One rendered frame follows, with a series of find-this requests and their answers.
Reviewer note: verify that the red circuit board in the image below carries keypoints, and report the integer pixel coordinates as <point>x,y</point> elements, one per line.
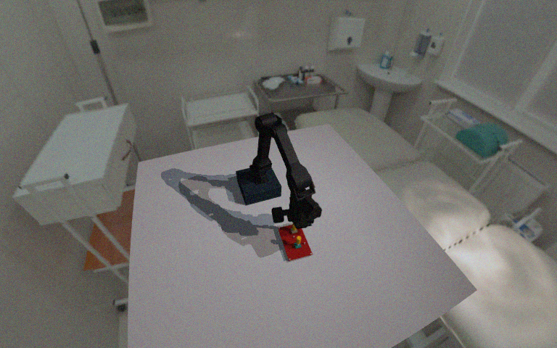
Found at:
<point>294,241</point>

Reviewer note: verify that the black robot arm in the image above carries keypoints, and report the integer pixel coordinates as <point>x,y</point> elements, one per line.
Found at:
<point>298,178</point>

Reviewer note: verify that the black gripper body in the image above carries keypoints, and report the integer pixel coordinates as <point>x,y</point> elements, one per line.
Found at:
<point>278,214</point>

